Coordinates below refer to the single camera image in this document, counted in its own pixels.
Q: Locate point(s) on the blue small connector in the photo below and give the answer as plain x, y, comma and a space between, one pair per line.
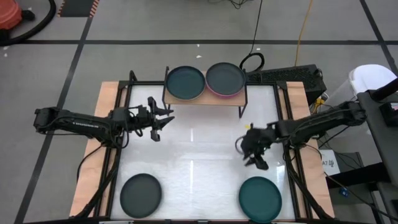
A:
343, 192

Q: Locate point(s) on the black metal table frame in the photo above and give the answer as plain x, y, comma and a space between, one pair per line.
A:
122, 85

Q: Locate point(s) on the black computer case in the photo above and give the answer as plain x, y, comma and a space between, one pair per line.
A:
289, 77

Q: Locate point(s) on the white bin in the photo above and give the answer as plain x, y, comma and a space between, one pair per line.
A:
367, 76

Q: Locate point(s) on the white paper sign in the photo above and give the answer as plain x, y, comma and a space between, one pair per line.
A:
329, 161

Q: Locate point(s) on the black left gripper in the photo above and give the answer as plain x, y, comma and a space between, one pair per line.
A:
141, 119

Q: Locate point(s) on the bright teal plate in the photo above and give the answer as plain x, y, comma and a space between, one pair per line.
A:
260, 199

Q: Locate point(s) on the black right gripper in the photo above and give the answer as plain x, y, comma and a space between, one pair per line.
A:
256, 140

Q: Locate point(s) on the wooden shelf with black frame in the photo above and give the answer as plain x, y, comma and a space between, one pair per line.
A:
211, 101

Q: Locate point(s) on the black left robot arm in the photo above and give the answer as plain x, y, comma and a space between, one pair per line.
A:
81, 124

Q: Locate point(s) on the pink plate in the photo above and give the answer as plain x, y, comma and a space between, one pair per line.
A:
225, 96

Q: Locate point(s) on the orange vacuum cleaner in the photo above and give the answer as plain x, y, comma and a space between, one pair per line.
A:
7, 14

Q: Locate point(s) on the dark teal plate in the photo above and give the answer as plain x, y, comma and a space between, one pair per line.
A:
185, 82

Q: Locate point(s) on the dark grey plate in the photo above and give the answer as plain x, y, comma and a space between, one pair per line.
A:
140, 196
225, 79

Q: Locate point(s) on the black mat with striped edge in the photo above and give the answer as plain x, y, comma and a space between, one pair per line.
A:
77, 7

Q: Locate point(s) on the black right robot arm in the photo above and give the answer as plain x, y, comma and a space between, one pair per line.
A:
317, 123

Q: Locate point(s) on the yellow plug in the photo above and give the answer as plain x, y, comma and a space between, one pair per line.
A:
318, 102

